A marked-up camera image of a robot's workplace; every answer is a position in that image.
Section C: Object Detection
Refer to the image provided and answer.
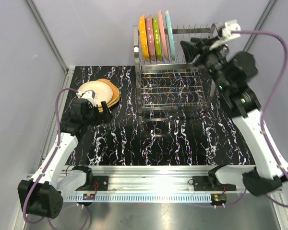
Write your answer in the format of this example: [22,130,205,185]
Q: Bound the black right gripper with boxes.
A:
[180,34,231,92]

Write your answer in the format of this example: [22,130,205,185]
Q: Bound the cream white round plate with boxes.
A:
[78,81,113,106]

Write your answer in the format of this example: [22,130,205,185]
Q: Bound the beige blue leaf plate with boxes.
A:
[165,11,176,61]

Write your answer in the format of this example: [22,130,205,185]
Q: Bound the beige pink leaf plate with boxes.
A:
[157,10,169,61]

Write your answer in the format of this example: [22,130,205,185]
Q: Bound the yellow-green dotted scalloped plate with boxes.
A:
[152,15,163,61]

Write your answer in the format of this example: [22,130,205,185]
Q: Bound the pink dotted scalloped plate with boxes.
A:
[145,15,156,61]

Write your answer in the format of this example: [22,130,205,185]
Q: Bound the orange dotted scalloped plate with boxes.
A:
[139,15,150,62]

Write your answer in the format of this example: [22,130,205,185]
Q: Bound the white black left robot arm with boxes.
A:
[17,99,113,219]

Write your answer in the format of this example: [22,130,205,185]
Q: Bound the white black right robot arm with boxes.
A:
[180,38,288,196]

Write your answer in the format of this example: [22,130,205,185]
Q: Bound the tan plates under leaf plate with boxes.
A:
[97,79,120,109]

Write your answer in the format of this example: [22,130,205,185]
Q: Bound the stainless steel dish rack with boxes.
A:
[133,23,221,122]

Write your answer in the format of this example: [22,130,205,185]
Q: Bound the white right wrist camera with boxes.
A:
[209,20,241,50]

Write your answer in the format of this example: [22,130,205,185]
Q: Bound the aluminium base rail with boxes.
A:
[23,165,284,192]

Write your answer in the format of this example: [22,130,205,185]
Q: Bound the white slotted cable duct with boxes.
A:
[65,193,212,203]

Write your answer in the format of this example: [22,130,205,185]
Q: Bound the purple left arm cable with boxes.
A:
[22,88,91,230]

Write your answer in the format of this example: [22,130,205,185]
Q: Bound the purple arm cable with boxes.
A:
[22,88,91,230]
[230,30,288,208]

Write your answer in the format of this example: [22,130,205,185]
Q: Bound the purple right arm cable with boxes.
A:
[230,30,288,208]

